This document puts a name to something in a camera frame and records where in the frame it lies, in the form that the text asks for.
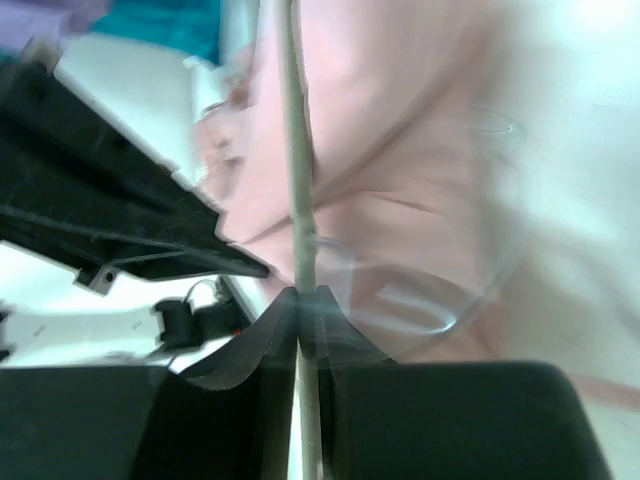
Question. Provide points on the teal hanging garment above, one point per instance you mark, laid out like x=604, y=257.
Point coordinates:
x=189, y=26

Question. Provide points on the pink trousers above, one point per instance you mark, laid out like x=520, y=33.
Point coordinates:
x=475, y=175

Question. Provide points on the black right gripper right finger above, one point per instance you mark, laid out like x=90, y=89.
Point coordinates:
x=489, y=420

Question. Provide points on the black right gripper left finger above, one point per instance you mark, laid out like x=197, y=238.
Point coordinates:
x=228, y=416

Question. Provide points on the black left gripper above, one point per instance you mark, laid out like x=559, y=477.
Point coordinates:
x=76, y=191

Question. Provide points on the lilac hanging garment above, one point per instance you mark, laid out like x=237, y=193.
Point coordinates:
x=22, y=21

